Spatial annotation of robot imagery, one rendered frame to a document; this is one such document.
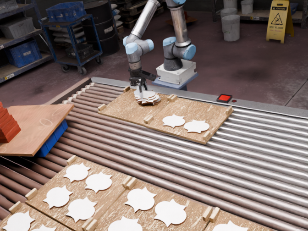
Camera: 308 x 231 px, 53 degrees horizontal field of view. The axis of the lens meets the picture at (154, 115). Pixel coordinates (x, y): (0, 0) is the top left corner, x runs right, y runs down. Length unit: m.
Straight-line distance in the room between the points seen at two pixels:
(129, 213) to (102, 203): 0.15
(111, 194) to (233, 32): 4.39
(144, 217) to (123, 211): 0.11
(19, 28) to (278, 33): 4.29
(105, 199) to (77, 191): 0.17
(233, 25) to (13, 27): 3.70
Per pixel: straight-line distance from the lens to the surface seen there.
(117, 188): 1.51
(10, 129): 1.97
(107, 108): 2.15
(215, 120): 1.81
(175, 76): 2.38
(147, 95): 2.06
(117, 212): 1.41
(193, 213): 1.33
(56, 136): 2.00
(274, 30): 5.34
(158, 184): 1.51
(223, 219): 1.31
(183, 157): 1.61
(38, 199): 1.64
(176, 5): 2.10
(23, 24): 6.10
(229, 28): 5.48
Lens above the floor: 1.96
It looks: 32 degrees down
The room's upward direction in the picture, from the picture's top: 12 degrees counter-clockwise
